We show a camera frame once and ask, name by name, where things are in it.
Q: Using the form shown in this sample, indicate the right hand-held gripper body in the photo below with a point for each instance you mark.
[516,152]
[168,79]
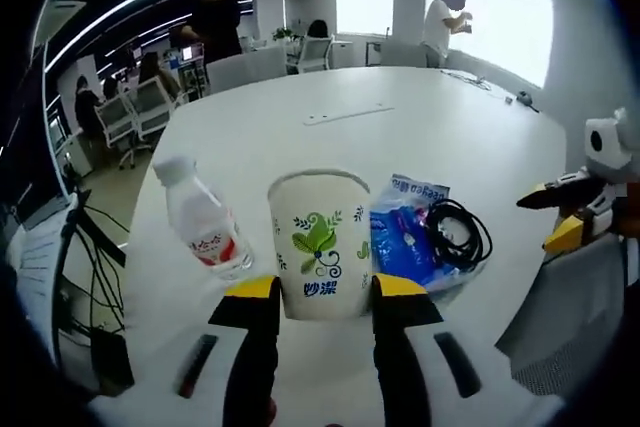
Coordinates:
[607,147]

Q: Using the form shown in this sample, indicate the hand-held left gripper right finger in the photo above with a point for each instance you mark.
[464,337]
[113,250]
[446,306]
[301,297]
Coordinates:
[425,377]

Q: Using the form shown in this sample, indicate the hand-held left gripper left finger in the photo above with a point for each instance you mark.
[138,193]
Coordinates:
[160,377]

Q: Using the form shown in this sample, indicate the clear bag with white label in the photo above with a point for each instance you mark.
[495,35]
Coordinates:
[415,186]

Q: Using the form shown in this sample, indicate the clear plastic water bottle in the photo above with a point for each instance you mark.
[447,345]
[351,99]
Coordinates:
[200,217]

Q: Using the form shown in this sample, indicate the white paper cup green print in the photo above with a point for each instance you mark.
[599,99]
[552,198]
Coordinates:
[320,207]

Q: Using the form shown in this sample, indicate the person's left hand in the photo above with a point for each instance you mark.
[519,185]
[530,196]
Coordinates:
[271,409]

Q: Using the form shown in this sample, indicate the grey mesh chair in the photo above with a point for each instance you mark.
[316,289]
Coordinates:
[565,322]

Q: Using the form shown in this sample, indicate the small black round object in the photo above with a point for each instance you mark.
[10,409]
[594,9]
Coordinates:
[527,99]

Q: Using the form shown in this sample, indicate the white table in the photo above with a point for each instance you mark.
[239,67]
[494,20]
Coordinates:
[410,147]

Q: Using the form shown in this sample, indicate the large bright window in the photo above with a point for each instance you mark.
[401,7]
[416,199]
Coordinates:
[500,7]

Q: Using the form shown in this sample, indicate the open silver laptop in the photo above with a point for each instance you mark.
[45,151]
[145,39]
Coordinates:
[40,247]

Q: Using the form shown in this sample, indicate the white office chair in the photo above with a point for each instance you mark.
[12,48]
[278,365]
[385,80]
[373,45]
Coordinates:
[120,122]
[315,54]

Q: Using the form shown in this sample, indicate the green potted plant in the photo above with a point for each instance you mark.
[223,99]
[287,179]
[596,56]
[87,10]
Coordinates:
[283,34]

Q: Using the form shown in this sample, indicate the ceiling air vent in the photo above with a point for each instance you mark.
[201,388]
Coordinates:
[62,17]

